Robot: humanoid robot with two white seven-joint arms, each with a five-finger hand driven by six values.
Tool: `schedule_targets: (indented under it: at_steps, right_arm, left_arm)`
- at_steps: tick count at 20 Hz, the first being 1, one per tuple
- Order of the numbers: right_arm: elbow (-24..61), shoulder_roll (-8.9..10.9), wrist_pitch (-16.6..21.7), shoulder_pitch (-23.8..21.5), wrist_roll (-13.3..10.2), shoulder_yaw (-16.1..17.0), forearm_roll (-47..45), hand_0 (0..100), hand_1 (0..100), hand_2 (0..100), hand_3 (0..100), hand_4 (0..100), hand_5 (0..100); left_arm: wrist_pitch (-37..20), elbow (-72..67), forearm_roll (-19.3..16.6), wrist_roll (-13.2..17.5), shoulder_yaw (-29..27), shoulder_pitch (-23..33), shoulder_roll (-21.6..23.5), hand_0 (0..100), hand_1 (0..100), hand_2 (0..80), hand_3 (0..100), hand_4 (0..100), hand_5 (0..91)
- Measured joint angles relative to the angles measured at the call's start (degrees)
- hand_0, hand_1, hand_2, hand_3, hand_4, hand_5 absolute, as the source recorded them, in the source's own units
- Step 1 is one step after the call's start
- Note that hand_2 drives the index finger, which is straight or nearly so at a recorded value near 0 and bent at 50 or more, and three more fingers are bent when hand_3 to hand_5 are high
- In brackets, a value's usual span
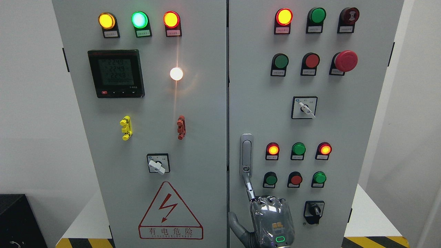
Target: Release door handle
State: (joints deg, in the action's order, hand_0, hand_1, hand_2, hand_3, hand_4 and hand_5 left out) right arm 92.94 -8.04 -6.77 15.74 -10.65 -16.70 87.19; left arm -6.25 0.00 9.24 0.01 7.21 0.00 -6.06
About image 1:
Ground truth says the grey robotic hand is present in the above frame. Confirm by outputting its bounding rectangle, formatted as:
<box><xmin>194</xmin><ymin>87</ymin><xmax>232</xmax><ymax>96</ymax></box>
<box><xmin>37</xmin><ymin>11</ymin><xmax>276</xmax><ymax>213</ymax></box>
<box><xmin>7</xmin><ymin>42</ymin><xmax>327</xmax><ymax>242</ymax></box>
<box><xmin>228</xmin><ymin>172</ymin><xmax>295</xmax><ymax>248</ymax></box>

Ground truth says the silver door handle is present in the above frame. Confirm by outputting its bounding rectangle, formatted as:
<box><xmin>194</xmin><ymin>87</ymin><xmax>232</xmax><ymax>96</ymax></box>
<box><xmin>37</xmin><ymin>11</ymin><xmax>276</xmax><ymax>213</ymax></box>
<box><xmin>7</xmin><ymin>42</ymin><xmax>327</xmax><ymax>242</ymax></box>
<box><xmin>239</xmin><ymin>133</ymin><xmax>254</xmax><ymax>177</ymax></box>

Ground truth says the grey right cabinet door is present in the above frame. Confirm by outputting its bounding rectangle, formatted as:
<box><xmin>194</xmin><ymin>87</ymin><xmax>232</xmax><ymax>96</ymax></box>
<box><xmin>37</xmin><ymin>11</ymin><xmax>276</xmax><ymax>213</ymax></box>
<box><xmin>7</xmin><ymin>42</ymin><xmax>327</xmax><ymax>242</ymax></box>
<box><xmin>229</xmin><ymin>0</ymin><xmax>403</xmax><ymax>248</ymax></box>

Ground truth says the grey cabinet door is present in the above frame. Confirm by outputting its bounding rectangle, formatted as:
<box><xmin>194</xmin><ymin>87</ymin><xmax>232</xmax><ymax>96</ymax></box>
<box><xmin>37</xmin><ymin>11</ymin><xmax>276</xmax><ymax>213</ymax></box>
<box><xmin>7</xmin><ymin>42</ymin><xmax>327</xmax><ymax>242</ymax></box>
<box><xmin>52</xmin><ymin>0</ymin><xmax>228</xmax><ymax>248</ymax></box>
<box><xmin>229</xmin><ymin>0</ymin><xmax>403</xmax><ymax>248</ymax></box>

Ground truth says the grey left cabinet door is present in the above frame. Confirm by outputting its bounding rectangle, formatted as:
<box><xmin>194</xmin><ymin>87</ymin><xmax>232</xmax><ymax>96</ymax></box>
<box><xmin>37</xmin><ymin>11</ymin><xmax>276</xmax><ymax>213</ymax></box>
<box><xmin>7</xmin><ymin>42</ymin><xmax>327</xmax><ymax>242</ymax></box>
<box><xmin>52</xmin><ymin>0</ymin><xmax>228</xmax><ymax>248</ymax></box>

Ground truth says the red-orange indicator light left door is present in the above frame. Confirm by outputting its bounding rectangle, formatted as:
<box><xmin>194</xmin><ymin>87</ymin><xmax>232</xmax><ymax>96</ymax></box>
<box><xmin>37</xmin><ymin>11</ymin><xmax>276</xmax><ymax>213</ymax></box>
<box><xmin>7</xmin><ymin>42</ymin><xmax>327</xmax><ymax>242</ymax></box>
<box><xmin>163</xmin><ymin>11</ymin><xmax>182</xmax><ymax>37</ymax></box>

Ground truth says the green push button lower left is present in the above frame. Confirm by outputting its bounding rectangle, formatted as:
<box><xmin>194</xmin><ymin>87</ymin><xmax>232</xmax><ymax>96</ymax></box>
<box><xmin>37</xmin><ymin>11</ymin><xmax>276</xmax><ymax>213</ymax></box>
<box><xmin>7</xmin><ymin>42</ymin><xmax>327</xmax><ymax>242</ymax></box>
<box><xmin>263</xmin><ymin>172</ymin><xmax>278</xmax><ymax>188</ymax></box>

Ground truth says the green push button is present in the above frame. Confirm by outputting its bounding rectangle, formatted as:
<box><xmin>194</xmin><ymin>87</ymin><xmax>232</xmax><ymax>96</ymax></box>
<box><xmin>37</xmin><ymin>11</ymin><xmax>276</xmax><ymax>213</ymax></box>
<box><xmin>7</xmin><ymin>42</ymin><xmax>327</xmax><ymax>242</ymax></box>
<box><xmin>263</xmin><ymin>172</ymin><xmax>278</xmax><ymax>188</ymax></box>
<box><xmin>270</xmin><ymin>53</ymin><xmax>289</xmax><ymax>77</ymax></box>
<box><xmin>311</xmin><ymin>171</ymin><xmax>327</xmax><ymax>188</ymax></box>

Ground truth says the red push button lower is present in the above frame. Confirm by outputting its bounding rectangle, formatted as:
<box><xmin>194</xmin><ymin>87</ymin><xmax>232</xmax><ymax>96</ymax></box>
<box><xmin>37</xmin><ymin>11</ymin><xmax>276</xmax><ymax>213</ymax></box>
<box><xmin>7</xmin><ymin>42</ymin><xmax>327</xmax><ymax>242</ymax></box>
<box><xmin>287</xmin><ymin>171</ymin><xmax>303</xmax><ymax>188</ymax></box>

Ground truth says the red push button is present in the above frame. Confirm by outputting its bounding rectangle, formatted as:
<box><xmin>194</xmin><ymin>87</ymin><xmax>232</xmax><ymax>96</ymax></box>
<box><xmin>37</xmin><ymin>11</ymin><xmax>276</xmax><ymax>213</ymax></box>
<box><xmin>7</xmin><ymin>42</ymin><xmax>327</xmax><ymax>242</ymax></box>
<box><xmin>287</xmin><ymin>171</ymin><xmax>303</xmax><ymax>188</ymax></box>
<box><xmin>300</xmin><ymin>52</ymin><xmax>320</xmax><ymax>76</ymax></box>

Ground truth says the green push button lower right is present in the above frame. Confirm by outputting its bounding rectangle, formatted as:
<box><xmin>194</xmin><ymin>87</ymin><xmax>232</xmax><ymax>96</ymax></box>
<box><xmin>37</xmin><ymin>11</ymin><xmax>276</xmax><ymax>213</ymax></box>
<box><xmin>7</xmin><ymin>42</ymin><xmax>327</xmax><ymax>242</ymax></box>
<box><xmin>311</xmin><ymin>171</ymin><xmax>327</xmax><ymax>188</ymax></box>

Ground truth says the red lit indicator lower left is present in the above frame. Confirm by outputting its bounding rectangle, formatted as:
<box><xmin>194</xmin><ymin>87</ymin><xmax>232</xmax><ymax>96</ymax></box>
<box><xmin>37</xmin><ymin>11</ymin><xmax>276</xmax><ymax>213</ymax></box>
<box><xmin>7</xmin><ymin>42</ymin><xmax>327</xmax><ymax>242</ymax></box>
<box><xmin>266</xmin><ymin>142</ymin><xmax>280</xmax><ymax>161</ymax></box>

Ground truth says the red lit indicator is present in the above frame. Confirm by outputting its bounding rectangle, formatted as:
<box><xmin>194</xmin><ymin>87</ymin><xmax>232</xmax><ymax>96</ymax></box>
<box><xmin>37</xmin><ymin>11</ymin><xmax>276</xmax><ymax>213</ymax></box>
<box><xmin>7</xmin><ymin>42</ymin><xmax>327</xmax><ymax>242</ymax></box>
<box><xmin>274</xmin><ymin>8</ymin><xmax>293</xmax><ymax>35</ymax></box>
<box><xmin>315</xmin><ymin>142</ymin><xmax>332</xmax><ymax>161</ymax></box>
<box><xmin>266</xmin><ymin>142</ymin><xmax>280</xmax><ymax>161</ymax></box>

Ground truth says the green indicator lower middle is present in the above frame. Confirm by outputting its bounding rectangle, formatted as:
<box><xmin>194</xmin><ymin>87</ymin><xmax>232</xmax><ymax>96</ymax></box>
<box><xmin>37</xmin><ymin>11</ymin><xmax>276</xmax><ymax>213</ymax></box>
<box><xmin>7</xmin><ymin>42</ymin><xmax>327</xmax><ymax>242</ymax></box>
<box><xmin>291</xmin><ymin>142</ymin><xmax>306</xmax><ymax>161</ymax></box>

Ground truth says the red lit indicator lower right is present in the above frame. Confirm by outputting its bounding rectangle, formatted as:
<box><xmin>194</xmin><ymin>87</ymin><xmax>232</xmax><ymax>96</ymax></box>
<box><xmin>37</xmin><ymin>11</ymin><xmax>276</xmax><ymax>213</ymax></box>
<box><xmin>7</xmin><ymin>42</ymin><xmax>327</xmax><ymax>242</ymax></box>
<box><xmin>315</xmin><ymin>142</ymin><xmax>332</xmax><ymax>161</ymax></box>

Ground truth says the red triangle warning sticker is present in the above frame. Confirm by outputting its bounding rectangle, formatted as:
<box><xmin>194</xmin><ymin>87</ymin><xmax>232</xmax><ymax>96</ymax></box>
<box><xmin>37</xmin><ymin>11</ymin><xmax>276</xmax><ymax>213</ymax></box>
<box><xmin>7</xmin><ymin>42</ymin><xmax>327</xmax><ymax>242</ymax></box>
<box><xmin>139</xmin><ymin>182</ymin><xmax>204</xmax><ymax>239</ymax></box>

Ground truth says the red terminal connector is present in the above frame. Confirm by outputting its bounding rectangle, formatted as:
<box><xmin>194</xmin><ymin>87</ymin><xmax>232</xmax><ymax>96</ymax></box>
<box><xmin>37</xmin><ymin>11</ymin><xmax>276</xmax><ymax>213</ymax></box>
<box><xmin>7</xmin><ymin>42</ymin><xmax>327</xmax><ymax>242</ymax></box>
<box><xmin>177</xmin><ymin>115</ymin><xmax>186</xmax><ymax>140</ymax></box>

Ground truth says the green push button upper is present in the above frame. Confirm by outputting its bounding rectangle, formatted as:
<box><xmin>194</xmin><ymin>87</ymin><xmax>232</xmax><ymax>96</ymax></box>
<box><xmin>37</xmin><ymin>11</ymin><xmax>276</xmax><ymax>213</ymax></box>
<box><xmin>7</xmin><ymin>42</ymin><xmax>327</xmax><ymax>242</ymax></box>
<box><xmin>270</xmin><ymin>53</ymin><xmax>289</xmax><ymax>77</ymax></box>

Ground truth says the red push button upper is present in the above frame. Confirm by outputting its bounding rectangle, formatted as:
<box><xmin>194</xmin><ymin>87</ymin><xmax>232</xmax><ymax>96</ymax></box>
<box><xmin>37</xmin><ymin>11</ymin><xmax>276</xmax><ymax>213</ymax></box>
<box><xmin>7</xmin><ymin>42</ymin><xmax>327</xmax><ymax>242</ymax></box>
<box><xmin>300</xmin><ymin>52</ymin><xmax>320</xmax><ymax>76</ymax></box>

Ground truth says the yellow terminal connector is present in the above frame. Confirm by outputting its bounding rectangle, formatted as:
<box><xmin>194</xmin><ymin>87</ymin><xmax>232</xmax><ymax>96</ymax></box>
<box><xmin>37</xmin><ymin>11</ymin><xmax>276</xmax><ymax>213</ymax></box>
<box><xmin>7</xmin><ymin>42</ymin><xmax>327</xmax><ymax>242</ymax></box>
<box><xmin>120</xmin><ymin>115</ymin><xmax>133</xmax><ymax>141</ymax></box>

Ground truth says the white lit indicator light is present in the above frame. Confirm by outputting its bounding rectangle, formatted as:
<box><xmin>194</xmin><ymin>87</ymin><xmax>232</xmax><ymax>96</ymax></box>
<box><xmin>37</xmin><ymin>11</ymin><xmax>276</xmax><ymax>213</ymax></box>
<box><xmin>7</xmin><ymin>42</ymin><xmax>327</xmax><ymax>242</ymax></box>
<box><xmin>170</xmin><ymin>66</ymin><xmax>183</xmax><ymax>81</ymax></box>

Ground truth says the red emergency stop button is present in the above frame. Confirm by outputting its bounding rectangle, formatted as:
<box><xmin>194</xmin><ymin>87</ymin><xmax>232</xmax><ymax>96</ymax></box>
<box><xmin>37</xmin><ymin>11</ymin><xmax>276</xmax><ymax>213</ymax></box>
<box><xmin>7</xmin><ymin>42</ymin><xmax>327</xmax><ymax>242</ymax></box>
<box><xmin>329</xmin><ymin>50</ymin><xmax>358</xmax><ymax>76</ymax></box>

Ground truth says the red lit indicator top right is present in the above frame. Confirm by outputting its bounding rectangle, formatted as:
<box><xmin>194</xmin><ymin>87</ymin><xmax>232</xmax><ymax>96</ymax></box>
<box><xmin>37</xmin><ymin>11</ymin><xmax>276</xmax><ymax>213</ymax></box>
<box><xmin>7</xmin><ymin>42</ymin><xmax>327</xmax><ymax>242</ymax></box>
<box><xmin>274</xmin><ymin>8</ymin><xmax>293</xmax><ymax>35</ymax></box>

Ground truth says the green indicator top right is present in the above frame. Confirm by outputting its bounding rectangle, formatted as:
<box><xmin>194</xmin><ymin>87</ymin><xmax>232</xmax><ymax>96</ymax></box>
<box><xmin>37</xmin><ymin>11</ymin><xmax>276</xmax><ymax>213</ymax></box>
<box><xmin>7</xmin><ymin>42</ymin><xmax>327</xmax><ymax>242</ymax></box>
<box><xmin>306</xmin><ymin>7</ymin><xmax>327</xmax><ymax>33</ymax></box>

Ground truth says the black digital power meter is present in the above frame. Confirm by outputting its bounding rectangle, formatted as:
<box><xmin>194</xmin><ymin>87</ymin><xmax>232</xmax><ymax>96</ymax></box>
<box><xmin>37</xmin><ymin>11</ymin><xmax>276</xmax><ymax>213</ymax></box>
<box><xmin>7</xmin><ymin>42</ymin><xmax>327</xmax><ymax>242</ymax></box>
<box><xmin>87</xmin><ymin>49</ymin><xmax>145</xmax><ymax>99</ymax></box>

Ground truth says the dark red buzzer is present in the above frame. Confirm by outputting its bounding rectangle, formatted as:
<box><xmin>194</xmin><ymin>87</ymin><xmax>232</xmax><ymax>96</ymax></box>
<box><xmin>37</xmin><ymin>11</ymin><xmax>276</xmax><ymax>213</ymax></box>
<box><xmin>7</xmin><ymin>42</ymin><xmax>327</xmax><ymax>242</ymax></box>
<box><xmin>337</xmin><ymin>7</ymin><xmax>360</xmax><ymax>33</ymax></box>

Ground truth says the green lit indicator light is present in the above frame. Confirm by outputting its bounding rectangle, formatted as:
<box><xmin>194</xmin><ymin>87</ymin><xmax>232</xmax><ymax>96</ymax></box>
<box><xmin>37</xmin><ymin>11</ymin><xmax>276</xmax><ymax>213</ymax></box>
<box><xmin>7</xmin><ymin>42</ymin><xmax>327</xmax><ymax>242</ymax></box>
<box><xmin>131</xmin><ymin>11</ymin><xmax>152</xmax><ymax>38</ymax></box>

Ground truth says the black box bottom left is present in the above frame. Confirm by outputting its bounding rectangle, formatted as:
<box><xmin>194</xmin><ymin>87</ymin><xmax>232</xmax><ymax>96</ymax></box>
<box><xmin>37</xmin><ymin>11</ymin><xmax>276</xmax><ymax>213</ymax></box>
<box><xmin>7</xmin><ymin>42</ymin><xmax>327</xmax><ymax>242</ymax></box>
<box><xmin>0</xmin><ymin>194</ymin><xmax>47</xmax><ymax>248</ymax></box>

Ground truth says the yellow indicator light top left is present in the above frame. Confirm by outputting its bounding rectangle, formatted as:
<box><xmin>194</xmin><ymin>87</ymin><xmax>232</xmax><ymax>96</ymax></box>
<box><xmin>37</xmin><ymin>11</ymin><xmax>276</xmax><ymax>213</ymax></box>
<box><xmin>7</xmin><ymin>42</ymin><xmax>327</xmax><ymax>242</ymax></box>
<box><xmin>98</xmin><ymin>12</ymin><xmax>120</xmax><ymax>38</ymax></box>

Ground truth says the black key selector switch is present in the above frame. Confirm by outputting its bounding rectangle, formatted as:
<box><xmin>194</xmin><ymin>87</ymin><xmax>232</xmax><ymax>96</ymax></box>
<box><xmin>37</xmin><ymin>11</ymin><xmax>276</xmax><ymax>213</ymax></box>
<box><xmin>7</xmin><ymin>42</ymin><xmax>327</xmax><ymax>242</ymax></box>
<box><xmin>304</xmin><ymin>200</ymin><xmax>325</xmax><ymax>225</ymax></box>

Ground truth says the upper right rotary selector switch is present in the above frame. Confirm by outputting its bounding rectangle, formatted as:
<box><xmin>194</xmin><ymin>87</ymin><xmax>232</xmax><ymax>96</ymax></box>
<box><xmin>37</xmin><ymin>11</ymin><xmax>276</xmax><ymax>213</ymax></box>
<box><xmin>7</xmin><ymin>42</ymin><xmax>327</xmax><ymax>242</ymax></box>
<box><xmin>291</xmin><ymin>96</ymin><xmax>318</xmax><ymax>119</ymax></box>

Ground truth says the left door rotary selector switch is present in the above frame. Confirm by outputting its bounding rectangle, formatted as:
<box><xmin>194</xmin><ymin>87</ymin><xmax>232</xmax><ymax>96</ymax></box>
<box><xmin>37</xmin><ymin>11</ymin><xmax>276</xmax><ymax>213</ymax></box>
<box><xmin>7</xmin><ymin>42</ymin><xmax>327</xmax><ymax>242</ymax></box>
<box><xmin>146</xmin><ymin>153</ymin><xmax>170</xmax><ymax>175</ymax></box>

